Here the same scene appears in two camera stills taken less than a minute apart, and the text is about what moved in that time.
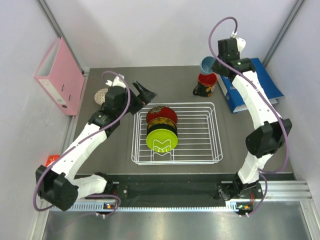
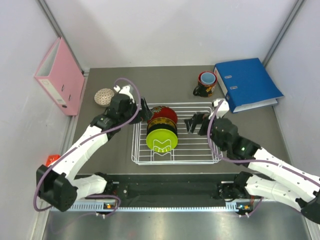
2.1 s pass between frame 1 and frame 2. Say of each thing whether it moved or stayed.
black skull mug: stayed
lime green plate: stayed
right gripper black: moved
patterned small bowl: stayed
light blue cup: moved
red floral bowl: stayed
